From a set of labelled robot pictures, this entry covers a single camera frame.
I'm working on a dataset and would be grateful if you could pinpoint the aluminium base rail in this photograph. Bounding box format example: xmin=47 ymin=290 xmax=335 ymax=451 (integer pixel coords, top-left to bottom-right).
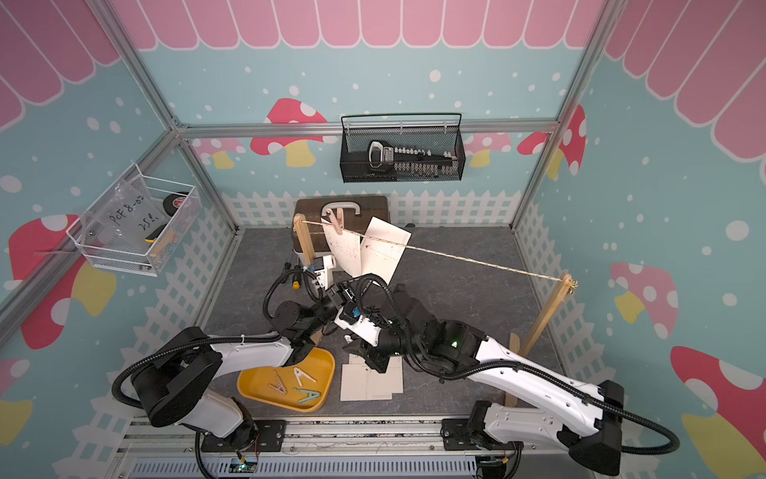
xmin=118 ymin=415 xmax=606 ymax=479

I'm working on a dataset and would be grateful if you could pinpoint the postcard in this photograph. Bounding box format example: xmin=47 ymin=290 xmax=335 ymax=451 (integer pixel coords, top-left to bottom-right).
xmin=340 ymin=364 xmax=391 ymax=402
xmin=323 ymin=225 xmax=362 ymax=277
xmin=367 ymin=356 xmax=403 ymax=399
xmin=360 ymin=218 xmax=411 ymax=283

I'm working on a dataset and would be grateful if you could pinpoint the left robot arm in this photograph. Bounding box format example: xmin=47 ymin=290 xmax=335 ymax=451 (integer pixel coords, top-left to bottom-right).
xmin=112 ymin=283 xmax=340 ymax=451

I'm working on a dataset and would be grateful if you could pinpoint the white wire basket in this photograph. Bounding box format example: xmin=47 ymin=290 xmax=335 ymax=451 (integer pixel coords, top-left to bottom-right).
xmin=66 ymin=164 xmax=201 ymax=277

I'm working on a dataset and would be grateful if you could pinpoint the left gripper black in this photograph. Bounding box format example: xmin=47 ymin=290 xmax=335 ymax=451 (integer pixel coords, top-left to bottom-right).
xmin=302 ymin=274 xmax=375 ymax=337

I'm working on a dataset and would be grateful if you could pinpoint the yellow plastic tray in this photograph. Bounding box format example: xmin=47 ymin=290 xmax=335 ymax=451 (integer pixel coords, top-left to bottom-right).
xmin=237 ymin=348 xmax=336 ymax=413

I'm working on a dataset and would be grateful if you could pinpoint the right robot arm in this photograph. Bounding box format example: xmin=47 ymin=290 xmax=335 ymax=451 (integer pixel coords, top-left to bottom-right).
xmin=329 ymin=275 xmax=680 ymax=476

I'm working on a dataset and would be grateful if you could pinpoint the black tape roll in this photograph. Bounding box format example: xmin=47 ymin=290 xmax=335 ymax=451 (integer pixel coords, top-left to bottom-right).
xmin=163 ymin=193 xmax=188 ymax=218

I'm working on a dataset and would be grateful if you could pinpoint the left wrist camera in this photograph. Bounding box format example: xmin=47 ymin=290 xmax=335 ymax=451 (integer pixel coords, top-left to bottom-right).
xmin=312 ymin=255 xmax=337 ymax=293

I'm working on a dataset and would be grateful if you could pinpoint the black wire mesh basket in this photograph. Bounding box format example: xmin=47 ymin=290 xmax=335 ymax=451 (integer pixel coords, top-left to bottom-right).
xmin=339 ymin=113 xmax=466 ymax=183

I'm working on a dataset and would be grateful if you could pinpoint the wooden clothesline rack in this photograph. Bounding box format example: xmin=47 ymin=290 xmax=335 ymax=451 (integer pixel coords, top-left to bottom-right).
xmin=318 ymin=227 xmax=544 ymax=416

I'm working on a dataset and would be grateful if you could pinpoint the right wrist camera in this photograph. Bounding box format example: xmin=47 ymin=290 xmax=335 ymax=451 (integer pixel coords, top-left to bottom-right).
xmin=332 ymin=295 xmax=381 ymax=346

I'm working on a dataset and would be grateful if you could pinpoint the green clothespin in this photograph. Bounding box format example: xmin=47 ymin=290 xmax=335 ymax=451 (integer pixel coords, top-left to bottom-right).
xmin=293 ymin=388 xmax=322 ymax=404

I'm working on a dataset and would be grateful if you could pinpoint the socket set in basket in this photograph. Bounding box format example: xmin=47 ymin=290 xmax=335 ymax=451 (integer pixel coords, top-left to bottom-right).
xmin=366 ymin=141 xmax=461 ymax=181

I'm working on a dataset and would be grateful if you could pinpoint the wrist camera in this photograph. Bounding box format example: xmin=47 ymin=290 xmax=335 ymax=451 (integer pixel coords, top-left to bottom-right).
xmin=312 ymin=255 xmax=337 ymax=293
xmin=332 ymin=295 xmax=381 ymax=346

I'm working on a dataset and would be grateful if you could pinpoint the pink clothespin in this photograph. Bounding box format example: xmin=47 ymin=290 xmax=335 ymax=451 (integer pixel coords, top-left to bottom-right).
xmin=267 ymin=369 xmax=287 ymax=396
xmin=324 ymin=207 xmax=344 ymax=236

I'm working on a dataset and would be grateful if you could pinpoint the brown lidded storage box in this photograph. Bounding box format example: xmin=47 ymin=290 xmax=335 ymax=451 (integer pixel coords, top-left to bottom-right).
xmin=291 ymin=194 xmax=393 ymax=273

